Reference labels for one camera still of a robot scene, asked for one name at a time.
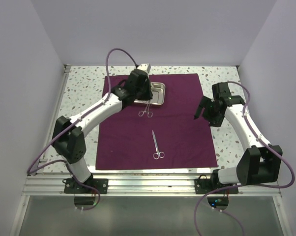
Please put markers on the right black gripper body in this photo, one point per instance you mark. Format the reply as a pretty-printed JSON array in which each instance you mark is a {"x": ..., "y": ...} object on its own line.
[{"x": 213, "y": 117}]

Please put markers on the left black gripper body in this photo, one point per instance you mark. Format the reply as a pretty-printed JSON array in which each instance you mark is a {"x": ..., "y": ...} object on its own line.
[{"x": 144, "y": 93}]

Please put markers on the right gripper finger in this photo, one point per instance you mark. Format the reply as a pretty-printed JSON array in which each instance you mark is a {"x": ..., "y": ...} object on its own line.
[
  {"x": 206, "y": 103},
  {"x": 198, "y": 112}
]

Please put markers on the steel instrument tray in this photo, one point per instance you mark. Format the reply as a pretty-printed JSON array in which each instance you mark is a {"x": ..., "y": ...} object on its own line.
[{"x": 158, "y": 93}]

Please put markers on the steel hemostat forceps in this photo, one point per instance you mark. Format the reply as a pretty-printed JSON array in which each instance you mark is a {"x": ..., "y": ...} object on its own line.
[{"x": 146, "y": 111}]

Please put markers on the purple cloth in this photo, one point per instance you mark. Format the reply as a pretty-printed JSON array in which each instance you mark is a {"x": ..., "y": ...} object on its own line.
[{"x": 125, "y": 140}]

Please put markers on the steel surgical scissors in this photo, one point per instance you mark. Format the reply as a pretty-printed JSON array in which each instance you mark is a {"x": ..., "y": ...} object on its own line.
[{"x": 158, "y": 154}]

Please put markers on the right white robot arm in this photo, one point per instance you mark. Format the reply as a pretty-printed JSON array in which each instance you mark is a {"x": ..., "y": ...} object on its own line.
[{"x": 260, "y": 162}]

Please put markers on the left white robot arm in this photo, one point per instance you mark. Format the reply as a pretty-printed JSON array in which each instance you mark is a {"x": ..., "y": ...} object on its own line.
[{"x": 69, "y": 133}]

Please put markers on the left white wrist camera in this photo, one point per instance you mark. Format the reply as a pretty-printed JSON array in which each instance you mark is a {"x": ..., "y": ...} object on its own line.
[{"x": 146, "y": 67}]

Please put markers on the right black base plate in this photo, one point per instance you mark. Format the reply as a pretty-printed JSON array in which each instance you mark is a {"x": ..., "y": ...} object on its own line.
[{"x": 204, "y": 184}]

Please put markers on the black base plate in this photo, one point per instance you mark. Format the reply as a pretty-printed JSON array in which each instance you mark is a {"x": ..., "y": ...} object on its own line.
[
  {"x": 72, "y": 187},
  {"x": 204, "y": 184}
]

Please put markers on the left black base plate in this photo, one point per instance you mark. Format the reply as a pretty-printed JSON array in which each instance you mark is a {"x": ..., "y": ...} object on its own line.
[{"x": 72, "y": 187}]

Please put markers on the aluminium frame rail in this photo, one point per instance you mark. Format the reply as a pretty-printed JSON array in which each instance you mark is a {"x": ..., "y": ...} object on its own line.
[{"x": 47, "y": 181}]

